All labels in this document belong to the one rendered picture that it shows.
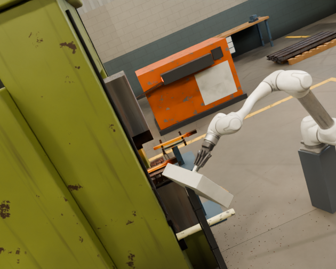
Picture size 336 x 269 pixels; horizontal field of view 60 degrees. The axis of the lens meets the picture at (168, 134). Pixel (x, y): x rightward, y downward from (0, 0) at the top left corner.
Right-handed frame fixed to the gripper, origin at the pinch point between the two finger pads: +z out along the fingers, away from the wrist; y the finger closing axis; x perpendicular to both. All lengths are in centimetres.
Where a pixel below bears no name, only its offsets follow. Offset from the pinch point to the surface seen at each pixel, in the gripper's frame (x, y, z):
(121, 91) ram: 56, 33, -23
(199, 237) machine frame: -61, 32, 38
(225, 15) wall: -296, 574, -565
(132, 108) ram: 44, 33, -17
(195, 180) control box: 16.5, -24.0, 8.0
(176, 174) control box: 16.5, -6.8, 8.4
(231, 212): -45.5, -0.8, 10.3
